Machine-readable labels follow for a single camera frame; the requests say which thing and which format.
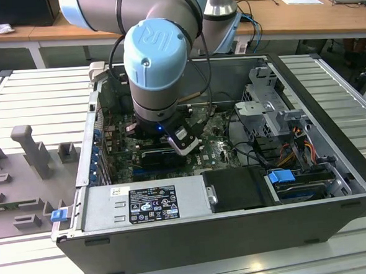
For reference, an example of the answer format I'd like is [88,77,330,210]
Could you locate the blue expansion slot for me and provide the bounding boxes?
[133,167,162,176]

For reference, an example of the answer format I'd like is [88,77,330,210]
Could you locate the black graphics card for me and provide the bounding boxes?
[110,143,203,172]

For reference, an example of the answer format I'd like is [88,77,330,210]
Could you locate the green motherboard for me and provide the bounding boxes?
[102,102,247,185]

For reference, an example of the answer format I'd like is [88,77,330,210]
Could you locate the grey plastic case latch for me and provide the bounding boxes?
[87,61,108,85]

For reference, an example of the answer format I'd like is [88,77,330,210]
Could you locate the silver power supply unit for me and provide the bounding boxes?
[79,175,215,232]

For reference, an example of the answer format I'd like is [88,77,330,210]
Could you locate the black drive bay box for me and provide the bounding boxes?
[200,164,275,214]

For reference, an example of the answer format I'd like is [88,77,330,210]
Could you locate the grey metal drive cage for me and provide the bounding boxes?
[230,62,316,147]

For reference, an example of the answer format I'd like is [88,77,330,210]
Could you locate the pale blue teach pendant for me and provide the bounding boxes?
[211,12,244,56]

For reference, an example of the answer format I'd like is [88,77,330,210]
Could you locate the grey parts rack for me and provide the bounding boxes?
[0,120,87,241]

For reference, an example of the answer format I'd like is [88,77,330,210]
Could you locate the blue release latch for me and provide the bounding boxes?
[50,208,67,223]

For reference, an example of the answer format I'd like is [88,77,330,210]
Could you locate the black grey PC case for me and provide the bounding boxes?
[40,45,366,274]

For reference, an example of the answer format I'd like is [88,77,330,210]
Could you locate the hard disk in blue carrier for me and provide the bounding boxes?
[266,164,339,206]

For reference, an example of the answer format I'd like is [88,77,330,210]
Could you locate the wooden desk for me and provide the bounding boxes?
[0,0,366,73]

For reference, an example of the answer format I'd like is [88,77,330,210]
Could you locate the green RAM stick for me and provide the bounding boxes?
[0,201,22,214]

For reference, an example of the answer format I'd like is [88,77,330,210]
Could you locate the black box on desk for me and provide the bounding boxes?
[0,0,63,30]

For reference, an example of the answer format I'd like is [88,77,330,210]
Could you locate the white paper sheet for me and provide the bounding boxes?
[281,0,324,8]

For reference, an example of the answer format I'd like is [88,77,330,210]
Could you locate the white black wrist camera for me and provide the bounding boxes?
[166,126,201,158]

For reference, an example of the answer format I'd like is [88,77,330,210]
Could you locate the thin red wire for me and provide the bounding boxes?
[101,107,117,132]

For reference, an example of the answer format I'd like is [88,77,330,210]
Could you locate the copper coloured cable sleeve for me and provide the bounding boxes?
[179,91,202,102]

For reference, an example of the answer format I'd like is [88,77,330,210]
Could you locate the black cable bundle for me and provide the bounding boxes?
[226,106,282,170]

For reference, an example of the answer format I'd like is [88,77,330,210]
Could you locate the blue cable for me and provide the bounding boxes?
[242,12,265,55]

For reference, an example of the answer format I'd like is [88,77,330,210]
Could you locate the orange yellow power wires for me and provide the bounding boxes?
[275,125,316,167]

